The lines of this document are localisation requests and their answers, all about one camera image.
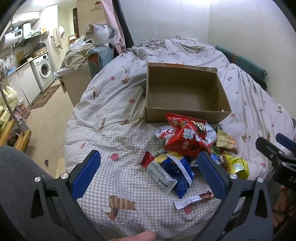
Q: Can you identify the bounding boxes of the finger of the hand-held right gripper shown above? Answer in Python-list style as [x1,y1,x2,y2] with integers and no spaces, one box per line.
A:
[275,133,296,151]
[255,137,286,167]

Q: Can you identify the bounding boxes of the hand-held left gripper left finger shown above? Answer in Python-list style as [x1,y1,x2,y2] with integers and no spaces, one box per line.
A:
[22,149,107,241]

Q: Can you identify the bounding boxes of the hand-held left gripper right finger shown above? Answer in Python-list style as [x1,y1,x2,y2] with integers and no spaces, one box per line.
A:
[192,152,275,241]

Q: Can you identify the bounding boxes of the yellow snack packet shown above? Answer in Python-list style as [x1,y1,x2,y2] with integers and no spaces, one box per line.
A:
[222,151,249,180]

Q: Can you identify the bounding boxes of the blue bag white stripe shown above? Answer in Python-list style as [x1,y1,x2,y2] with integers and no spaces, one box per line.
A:
[154,151,195,200]

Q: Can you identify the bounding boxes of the small white brown wrapper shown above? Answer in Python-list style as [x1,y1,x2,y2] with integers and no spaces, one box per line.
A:
[173,191,215,210]

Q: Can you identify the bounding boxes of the tan snack packet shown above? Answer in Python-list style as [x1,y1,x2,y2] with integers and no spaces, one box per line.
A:
[216,128,238,153]

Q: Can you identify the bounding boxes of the large red snack bag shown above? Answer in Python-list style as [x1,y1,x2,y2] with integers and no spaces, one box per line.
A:
[164,113,212,157]

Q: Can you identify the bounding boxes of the silver bar wrapper red end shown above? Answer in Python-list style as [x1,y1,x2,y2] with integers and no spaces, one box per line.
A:
[140,151,178,195]

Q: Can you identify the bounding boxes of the white snack bag red swirl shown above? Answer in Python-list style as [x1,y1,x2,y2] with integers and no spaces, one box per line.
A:
[154,125,178,141]

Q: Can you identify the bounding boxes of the brown cardboard box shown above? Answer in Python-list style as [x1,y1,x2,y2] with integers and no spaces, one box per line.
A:
[145,60,232,124]

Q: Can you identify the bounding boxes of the person's left hand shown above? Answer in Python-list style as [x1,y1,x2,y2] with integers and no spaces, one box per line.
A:
[109,231,157,241]

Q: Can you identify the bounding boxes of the person's foot in sandal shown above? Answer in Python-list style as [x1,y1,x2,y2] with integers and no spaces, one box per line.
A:
[272,185,296,229]

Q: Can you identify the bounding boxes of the person's grey trouser leg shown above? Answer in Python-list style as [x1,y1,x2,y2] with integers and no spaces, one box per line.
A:
[0,146,71,223]

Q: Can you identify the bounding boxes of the wooden chair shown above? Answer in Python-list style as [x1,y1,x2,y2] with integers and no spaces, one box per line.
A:
[0,109,31,153]

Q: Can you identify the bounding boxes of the brown patterned rug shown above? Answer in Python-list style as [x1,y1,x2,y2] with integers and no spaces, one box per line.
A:
[29,84,61,110]

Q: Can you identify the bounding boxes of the beige cabinet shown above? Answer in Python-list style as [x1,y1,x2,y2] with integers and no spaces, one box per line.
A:
[57,62,92,107]

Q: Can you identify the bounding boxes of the grey metal stand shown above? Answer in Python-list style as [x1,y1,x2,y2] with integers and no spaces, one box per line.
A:
[0,81,29,133]

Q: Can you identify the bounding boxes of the pale yellow clothing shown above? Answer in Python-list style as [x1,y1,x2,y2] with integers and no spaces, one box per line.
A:
[0,85,18,130]

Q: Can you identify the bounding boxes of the white kitchen cabinets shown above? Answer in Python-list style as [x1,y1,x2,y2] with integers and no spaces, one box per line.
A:
[7,62,41,105]

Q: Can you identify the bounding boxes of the white washing machine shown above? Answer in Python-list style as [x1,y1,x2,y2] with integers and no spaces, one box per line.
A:
[30,54,54,93]

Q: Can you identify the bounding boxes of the pile of beige clothes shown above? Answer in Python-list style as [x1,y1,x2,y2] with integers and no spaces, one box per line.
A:
[61,37,95,71]

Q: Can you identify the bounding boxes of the teal cushioned chair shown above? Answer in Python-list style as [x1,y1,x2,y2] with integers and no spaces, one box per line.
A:
[87,45,114,72]

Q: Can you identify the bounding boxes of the hanging beige towel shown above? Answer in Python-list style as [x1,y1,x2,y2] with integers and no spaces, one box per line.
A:
[53,26,66,49]

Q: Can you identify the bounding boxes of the white and grey cat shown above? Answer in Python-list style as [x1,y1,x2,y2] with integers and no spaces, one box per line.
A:
[85,24,117,47]

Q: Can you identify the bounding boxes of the dark wooden door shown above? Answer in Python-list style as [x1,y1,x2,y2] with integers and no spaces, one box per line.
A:
[72,7,78,39]

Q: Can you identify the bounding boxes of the white water heater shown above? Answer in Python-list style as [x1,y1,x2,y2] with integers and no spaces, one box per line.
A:
[0,23,31,50]

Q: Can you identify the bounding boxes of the pink curtain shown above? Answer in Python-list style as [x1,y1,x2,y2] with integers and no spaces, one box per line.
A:
[100,0,126,55]

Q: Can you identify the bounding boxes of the white wall cabinet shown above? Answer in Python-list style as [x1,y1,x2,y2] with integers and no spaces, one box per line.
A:
[11,11,40,25]

